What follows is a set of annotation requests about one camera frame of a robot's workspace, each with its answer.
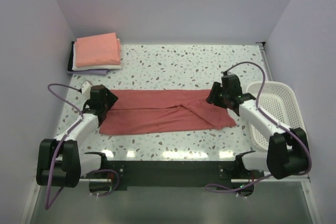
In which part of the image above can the red t-shirt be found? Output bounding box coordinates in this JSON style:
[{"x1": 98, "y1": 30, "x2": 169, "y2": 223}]
[{"x1": 99, "y1": 90, "x2": 236, "y2": 136}]

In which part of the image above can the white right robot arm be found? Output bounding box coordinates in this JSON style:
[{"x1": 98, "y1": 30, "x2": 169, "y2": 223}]
[{"x1": 206, "y1": 72, "x2": 312, "y2": 179}]

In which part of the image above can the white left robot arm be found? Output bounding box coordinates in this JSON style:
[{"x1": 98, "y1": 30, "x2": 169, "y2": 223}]
[{"x1": 36, "y1": 81, "x2": 118, "y2": 188}]

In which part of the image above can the folded lavender t-shirt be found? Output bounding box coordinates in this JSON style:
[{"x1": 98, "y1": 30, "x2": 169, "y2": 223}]
[{"x1": 67, "y1": 69, "x2": 110, "y2": 76}]

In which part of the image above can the folded black t-shirt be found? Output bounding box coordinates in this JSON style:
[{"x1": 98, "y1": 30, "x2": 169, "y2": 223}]
[{"x1": 67, "y1": 41, "x2": 75, "y2": 73}]

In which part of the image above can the white perforated plastic basket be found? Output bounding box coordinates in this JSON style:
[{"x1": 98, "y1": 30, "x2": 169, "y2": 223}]
[{"x1": 246, "y1": 81, "x2": 306, "y2": 152}]

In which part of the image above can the folded salmon pink t-shirt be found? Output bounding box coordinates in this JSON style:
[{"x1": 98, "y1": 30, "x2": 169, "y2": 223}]
[{"x1": 75, "y1": 32, "x2": 122, "y2": 68}]

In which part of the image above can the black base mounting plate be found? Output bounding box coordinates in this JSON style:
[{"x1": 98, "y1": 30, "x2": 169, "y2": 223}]
[{"x1": 86, "y1": 161, "x2": 264, "y2": 191}]

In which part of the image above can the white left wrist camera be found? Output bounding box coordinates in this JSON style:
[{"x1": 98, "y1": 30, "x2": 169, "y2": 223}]
[{"x1": 81, "y1": 81, "x2": 92, "y2": 96}]

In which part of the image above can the aluminium right side rail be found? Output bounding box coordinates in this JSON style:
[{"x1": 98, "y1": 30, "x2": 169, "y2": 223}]
[{"x1": 256, "y1": 42, "x2": 273, "y2": 81}]

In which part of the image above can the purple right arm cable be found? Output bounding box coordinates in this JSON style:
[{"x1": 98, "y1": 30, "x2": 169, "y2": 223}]
[{"x1": 204, "y1": 61, "x2": 313, "y2": 195}]

